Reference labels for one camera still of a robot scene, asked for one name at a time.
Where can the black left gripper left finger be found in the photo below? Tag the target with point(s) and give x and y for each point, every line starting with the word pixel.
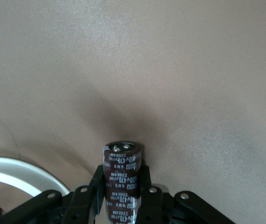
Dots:
pixel 53 210

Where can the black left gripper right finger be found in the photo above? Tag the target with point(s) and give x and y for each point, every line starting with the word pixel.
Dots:
pixel 170 210

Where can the large brown electrolytic capacitor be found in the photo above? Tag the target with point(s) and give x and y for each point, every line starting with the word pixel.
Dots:
pixel 121 177

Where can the brown table mat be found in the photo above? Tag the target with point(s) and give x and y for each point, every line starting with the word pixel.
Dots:
pixel 132 70

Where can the white curved plastic bracket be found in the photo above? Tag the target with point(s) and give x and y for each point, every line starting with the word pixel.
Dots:
pixel 18 170

